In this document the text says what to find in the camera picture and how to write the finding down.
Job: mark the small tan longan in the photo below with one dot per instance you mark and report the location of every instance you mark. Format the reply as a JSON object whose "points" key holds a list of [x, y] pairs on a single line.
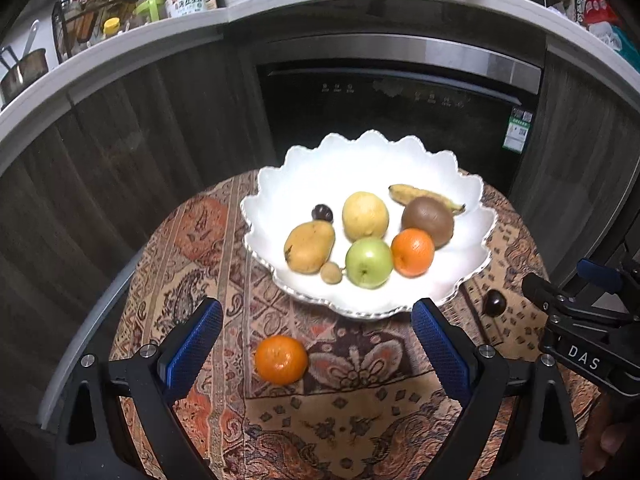
{"points": [[331, 273]]}

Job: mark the white scalloped fruit bowl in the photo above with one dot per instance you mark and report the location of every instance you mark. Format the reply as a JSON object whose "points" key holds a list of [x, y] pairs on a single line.
{"points": [[329, 174]]}

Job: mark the black built-in dishwasher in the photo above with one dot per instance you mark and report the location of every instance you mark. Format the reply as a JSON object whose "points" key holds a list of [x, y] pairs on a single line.
{"points": [[450, 95]]}

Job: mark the teal plastic bag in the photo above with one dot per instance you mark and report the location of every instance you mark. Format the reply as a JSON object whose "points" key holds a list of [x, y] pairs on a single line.
{"points": [[628, 50]]}

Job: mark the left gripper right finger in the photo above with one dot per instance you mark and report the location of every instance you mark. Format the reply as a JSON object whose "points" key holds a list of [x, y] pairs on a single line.
{"points": [[541, 441]]}

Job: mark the yellow round pear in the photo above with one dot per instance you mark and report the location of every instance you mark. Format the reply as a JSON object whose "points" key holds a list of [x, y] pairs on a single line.
{"points": [[364, 215]]}

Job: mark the green apple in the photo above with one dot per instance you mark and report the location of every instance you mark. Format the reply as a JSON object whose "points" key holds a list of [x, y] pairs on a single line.
{"points": [[369, 263]]}

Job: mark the operator right hand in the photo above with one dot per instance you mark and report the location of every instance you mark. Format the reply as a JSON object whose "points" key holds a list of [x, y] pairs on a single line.
{"points": [[609, 445]]}

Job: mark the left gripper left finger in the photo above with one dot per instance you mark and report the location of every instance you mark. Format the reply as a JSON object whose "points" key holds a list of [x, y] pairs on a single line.
{"points": [[94, 441]]}

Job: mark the brown kiwi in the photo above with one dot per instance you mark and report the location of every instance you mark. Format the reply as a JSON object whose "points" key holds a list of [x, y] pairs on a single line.
{"points": [[428, 215]]}

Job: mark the dark plum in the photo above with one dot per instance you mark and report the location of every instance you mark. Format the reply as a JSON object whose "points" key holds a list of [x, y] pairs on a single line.
{"points": [[494, 303], [322, 212]]}

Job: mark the green energy label sticker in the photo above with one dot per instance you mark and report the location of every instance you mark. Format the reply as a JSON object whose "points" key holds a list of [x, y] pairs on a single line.
{"points": [[517, 130]]}

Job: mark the yellow banana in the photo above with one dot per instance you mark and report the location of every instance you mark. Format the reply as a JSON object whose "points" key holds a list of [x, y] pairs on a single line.
{"points": [[404, 194]]}

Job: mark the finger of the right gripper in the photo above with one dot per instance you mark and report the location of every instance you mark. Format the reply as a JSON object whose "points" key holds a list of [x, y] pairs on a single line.
{"points": [[548, 298], [611, 280]]}

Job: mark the green capped bottle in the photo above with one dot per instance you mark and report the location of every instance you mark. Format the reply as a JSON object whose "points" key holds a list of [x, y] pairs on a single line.
{"points": [[150, 11]]}

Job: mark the red plastic bag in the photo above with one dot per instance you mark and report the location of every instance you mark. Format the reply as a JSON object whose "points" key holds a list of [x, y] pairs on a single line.
{"points": [[599, 11]]}

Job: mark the steel saucepan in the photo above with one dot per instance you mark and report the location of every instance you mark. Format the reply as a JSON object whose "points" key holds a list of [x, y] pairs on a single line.
{"points": [[24, 71]]}

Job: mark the yellow capped bottle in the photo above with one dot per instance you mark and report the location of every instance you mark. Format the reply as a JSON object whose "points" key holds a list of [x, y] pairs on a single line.
{"points": [[111, 27]]}

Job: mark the black wire spice rack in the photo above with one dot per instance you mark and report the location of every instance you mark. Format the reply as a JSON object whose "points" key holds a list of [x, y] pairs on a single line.
{"points": [[78, 24]]}

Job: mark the patterned paisley tablecloth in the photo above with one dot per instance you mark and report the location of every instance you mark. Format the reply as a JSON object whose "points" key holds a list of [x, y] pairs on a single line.
{"points": [[369, 405]]}

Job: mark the orange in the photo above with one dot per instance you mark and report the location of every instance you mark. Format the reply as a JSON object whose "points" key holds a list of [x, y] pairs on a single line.
{"points": [[413, 252]]}

